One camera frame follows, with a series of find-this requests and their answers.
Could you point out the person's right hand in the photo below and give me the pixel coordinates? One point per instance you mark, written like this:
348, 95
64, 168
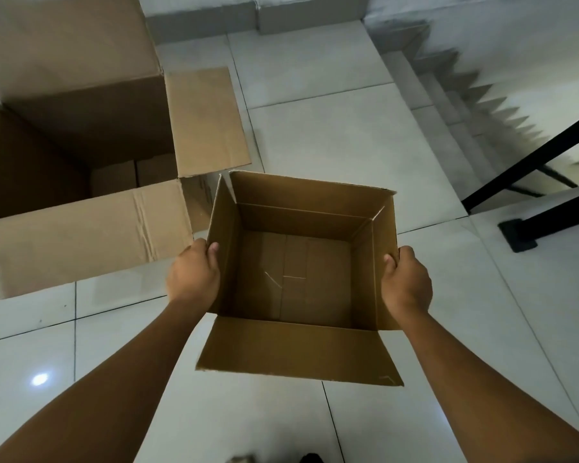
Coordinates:
407, 284

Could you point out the person's left hand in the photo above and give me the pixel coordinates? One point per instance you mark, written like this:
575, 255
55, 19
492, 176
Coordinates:
193, 277

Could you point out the person's left thumb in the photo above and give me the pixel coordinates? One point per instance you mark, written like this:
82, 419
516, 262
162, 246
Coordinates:
213, 254

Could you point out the person's right thumb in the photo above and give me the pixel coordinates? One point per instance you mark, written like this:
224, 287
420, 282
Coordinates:
390, 264

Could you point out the small cardboard box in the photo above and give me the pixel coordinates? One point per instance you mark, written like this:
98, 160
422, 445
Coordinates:
296, 284

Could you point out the person's left forearm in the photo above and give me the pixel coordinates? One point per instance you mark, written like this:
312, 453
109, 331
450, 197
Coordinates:
91, 390

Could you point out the person's right forearm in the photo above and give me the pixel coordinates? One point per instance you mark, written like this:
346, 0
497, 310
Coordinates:
492, 400

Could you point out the black metal stair railing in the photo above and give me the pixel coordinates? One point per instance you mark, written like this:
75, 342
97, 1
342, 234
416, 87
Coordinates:
535, 187

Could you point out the large open cardboard box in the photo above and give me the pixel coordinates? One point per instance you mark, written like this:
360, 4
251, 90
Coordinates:
87, 139

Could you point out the grey concrete staircase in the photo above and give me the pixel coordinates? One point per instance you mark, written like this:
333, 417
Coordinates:
468, 110

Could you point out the person's shoe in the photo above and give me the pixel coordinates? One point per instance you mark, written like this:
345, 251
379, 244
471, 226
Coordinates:
311, 459

